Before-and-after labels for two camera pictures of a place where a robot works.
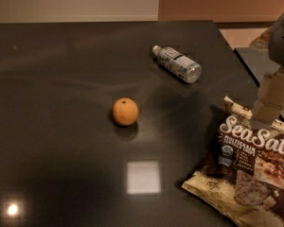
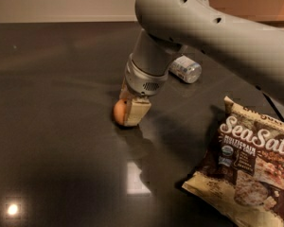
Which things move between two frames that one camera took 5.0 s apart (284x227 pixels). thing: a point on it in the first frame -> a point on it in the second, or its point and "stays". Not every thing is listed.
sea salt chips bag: (248, 170) stays
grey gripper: (282, 46) -> (142, 81)
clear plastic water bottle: (179, 64) stays
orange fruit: (125, 111) stays
